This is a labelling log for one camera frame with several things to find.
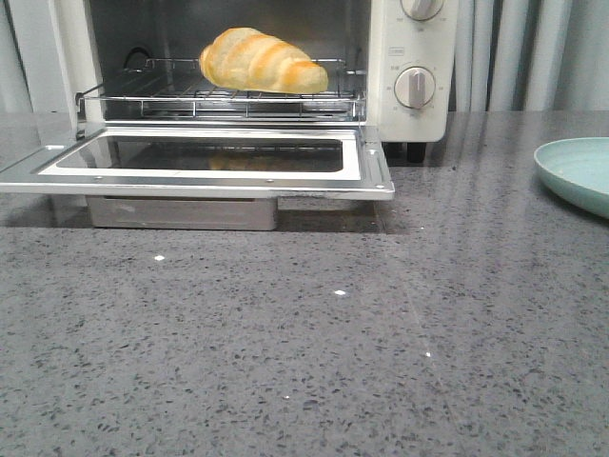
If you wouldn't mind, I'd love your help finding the glass oven door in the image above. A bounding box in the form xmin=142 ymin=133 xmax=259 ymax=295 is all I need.
xmin=1 ymin=126 xmax=395 ymax=200

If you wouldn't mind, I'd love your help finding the golden croissant bread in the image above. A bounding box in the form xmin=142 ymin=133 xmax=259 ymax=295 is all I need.
xmin=199 ymin=28 xmax=329 ymax=94

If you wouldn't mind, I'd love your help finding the lower oven control knob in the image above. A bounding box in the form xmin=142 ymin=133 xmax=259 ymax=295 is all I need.
xmin=394 ymin=67 xmax=436 ymax=109

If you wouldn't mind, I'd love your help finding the oven control knob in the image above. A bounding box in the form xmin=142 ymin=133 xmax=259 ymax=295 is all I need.
xmin=394 ymin=67 xmax=436 ymax=109
xmin=400 ymin=0 xmax=444 ymax=21

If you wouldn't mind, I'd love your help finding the white Toshiba toaster oven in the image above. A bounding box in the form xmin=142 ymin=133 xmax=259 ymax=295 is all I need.
xmin=56 ymin=1 xmax=459 ymax=163

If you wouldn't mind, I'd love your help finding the upper oven control knob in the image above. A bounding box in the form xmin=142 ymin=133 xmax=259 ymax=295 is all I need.
xmin=400 ymin=0 xmax=444 ymax=21

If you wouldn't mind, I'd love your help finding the grey pleated curtain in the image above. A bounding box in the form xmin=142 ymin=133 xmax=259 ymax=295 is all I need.
xmin=1 ymin=1 xmax=608 ymax=113

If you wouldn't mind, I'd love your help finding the teal round plate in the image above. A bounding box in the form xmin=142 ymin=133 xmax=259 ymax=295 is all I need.
xmin=534 ymin=137 xmax=609 ymax=219

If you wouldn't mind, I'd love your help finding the metal wire oven rack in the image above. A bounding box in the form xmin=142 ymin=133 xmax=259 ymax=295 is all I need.
xmin=75 ymin=58 xmax=366 ymax=122

